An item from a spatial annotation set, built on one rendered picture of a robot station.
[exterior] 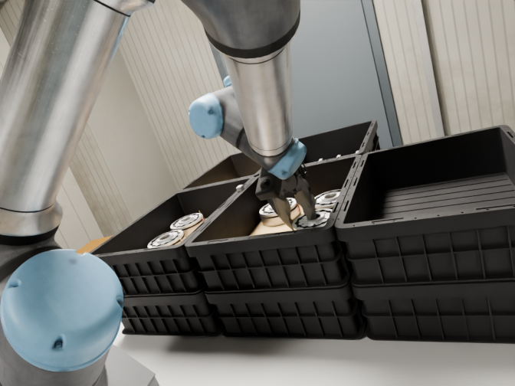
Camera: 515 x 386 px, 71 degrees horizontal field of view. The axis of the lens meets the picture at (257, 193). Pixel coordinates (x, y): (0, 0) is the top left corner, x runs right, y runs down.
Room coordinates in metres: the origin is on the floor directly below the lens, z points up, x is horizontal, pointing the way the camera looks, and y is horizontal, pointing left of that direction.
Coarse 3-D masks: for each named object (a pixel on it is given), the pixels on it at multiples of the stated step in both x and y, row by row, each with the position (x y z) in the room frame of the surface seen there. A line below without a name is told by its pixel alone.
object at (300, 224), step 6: (318, 210) 0.77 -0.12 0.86; (324, 210) 0.76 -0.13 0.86; (330, 210) 0.75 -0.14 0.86; (300, 216) 0.77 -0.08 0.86; (294, 222) 0.75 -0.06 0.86; (300, 222) 0.74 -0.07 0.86; (318, 222) 0.71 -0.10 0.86; (324, 222) 0.70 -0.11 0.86; (294, 228) 0.72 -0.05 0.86; (300, 228) 0.71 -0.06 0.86; (306, 228) 0.70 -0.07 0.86
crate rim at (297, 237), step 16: (336, 160) 0.88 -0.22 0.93; (352, 176) 0.72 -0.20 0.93; (240, 192) 0.89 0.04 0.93; (224, 208) 0.80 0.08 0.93; (336, 208) 0.59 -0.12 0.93; (208, 224) 0.73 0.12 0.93; (192, 240) 0.67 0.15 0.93; (208, 240) 0.64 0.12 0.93; (224, 240) 0.61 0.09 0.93; (240, 240) 0.59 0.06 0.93; (256, 240) 0.58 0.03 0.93; (272, 240) 0.56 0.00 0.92; (288, 240) 0.55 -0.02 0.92; (304, 240) 0.54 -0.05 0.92; (320, 240) 0.52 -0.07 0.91; (192, 256) 0.65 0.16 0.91
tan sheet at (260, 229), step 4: (300, 208) 0.90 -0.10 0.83; (300, 212) 0.88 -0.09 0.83; (292, 220) 0.85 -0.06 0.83; (260, 224) 0.89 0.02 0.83; (284, 224) 0.83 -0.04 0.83; (256, 228) 0.87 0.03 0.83; (260, 228) 0.86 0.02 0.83; (264, 228) 0.85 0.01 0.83; (268, 228) 0.85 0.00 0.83; (272, 228) 0.84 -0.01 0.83; (276, 228) 0.83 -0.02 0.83; (280, 228) 0.82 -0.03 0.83; (284, 228) 0.81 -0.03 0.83; (288, 228) 0.80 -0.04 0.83; (252, 232) 0.86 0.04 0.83; (256, 232) 0.85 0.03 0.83; (260, 232) 0.84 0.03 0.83; (264, 232) 0.83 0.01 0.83; (268, 232) 0.82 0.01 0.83; (272, 232) 0.81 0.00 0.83
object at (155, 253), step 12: (240, 180) 1.02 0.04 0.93; (180, 192) 1.12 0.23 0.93; (144, 216) 0.99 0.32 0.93; (108, 240) 0.86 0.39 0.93; (96, 252) 0.82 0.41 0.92; (120, 252) 0.75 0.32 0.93; (132, 252) 0.72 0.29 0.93; (144, 252) 0.70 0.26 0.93; (156, 252) 0.69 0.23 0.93; (168, 252) 0.67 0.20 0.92; (180, 252) 0.66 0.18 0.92; (108, 264) 0.76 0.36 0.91
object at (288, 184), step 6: (300, 168) 0.80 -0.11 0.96; (306, 168) 0.80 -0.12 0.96; (294, 174) 0.74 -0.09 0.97; (300, 174) 0.79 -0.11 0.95; (306, 174) 0.79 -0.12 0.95; (282, 180) 0.74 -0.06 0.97; (288, 180) 0.74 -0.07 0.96; (294, 180) 0.73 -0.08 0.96; (282, 186) 0.75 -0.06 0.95; (288, 186) 0.74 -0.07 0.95; (294, 186) 0.73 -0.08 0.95; (282, 192) 0.75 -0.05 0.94
